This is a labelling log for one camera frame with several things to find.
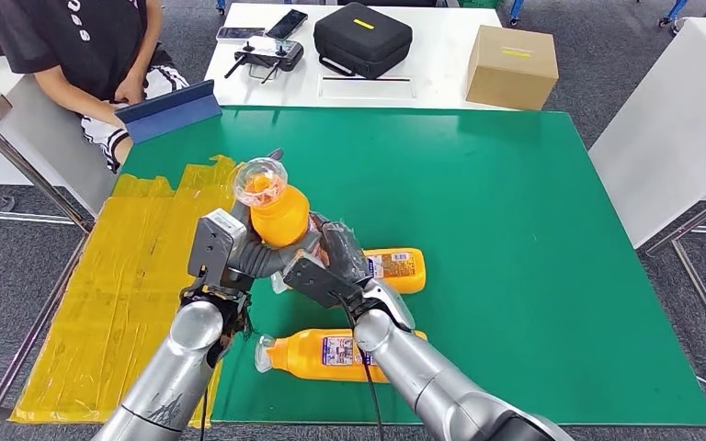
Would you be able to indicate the green plastic crate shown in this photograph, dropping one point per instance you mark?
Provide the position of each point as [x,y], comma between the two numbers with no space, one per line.
[478,3]

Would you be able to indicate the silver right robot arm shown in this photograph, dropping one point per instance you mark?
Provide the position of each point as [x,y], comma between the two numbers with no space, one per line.
[426,377]

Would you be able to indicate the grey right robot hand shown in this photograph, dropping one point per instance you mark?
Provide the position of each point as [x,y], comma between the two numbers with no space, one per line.
[344,249]

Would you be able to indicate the brown cardboard box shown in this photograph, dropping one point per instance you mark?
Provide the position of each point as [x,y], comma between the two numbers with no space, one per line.
[511,69]

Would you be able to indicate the yellow plastic sheet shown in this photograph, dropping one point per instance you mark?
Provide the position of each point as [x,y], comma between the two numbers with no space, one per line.
[115,292]

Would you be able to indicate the black drone remote controller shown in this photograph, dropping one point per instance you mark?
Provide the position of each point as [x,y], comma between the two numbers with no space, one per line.
[268,56]

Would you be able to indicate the black smartphone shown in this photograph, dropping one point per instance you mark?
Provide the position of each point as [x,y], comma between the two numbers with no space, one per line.
[286,24]

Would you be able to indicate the blue tablet case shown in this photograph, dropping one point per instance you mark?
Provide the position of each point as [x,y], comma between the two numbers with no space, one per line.
[170,115]

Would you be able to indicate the person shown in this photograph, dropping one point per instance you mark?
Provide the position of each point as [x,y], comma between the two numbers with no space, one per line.
[85,42]

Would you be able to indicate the steel frame legs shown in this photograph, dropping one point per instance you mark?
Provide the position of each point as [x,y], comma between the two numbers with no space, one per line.
[703,301]

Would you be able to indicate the person's left hand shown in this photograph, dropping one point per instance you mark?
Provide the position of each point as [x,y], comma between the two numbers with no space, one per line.
[129,88]

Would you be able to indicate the pale smartphone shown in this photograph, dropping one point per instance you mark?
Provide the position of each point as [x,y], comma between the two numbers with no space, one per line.
[241,33]

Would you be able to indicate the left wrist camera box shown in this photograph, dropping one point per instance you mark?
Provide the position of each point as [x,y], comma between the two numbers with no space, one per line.
[210,249]

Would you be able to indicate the orange detergent bottle clear cap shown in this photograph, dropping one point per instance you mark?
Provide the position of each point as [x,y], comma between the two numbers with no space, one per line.
[280,219]
[304,359]
[401,271]

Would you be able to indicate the metal table leg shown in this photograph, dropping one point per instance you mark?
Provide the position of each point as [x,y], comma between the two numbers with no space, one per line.
[39,319]

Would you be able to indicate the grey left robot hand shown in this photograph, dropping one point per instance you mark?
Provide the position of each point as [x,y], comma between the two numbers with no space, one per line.
[268,258]

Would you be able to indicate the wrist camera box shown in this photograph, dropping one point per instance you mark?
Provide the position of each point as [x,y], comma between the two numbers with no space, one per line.
[210,249]
[316,283]

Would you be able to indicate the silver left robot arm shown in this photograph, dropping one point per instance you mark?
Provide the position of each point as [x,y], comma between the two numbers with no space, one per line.
[170,377]

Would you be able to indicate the black zip carrying case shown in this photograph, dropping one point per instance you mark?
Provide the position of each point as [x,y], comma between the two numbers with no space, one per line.
[361,40]

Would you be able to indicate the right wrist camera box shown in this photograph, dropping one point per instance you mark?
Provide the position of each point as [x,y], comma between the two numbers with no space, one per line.
[316,283]

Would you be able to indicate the plain white table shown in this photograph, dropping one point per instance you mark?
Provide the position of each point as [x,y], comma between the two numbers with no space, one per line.
[669,122]

